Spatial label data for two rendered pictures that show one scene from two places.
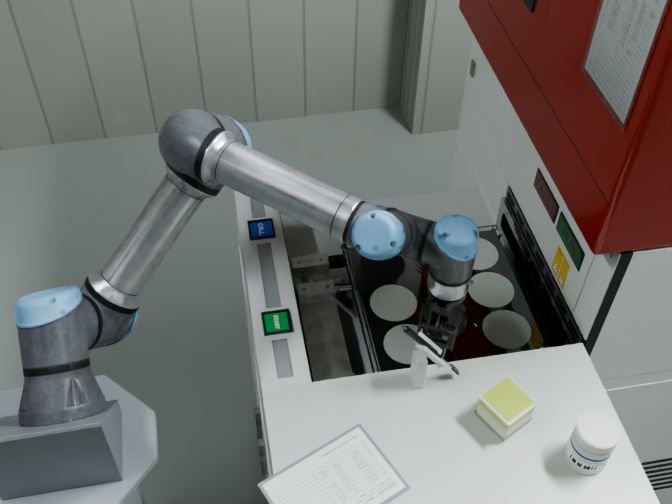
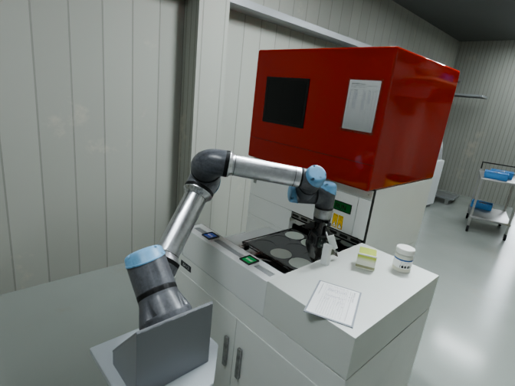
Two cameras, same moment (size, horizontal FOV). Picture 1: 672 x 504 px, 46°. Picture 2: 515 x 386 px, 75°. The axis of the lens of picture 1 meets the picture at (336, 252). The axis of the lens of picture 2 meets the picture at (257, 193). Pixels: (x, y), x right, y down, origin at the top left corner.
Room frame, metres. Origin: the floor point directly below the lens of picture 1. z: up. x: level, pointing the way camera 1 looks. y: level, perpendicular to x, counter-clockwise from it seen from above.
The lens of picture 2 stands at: (-0.03, 0.76, 1.57)
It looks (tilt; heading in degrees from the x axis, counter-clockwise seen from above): 16 degrees down; 327
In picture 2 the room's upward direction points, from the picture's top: 6 degrees clockwise
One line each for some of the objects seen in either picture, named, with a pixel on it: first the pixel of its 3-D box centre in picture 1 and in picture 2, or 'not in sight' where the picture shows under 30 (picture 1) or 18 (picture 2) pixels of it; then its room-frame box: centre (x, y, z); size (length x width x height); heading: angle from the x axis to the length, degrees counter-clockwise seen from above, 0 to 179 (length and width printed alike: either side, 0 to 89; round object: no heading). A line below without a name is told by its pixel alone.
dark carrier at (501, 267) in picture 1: (442, 296); (296, 248); (1.09, -0.23, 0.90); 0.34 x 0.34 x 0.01; 11
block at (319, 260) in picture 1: (310, 264); not in sight; (1.17, 0.06, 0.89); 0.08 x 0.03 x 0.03; 101
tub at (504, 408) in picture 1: (504, 409); (366, 258); (0.75, -0.30, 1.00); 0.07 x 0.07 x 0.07; 38
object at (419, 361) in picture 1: (428, 360); (329, 247); (0.83, -0.17, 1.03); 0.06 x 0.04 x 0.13; 101
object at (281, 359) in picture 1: (270, 297); (227, 263); (1.08, 0.14, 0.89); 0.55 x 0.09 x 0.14; 11
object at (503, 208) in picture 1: (533, 279); (320, 238); (1.14, -0.43, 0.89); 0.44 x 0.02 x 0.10; 11
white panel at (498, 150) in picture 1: (522, 182); (300, 205); (1.32, -0.41, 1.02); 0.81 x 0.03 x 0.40; 11
